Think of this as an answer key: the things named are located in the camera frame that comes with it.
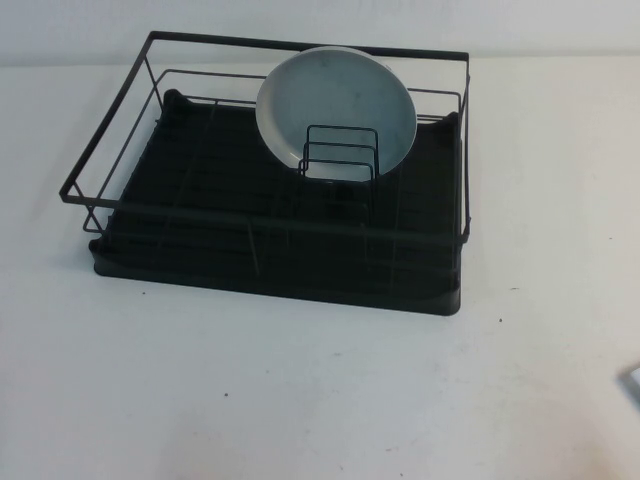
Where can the blue grey round plate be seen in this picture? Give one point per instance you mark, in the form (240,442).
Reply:
(340,100)

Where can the black plastic drip tray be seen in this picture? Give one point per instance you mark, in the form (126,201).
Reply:
(200,280)

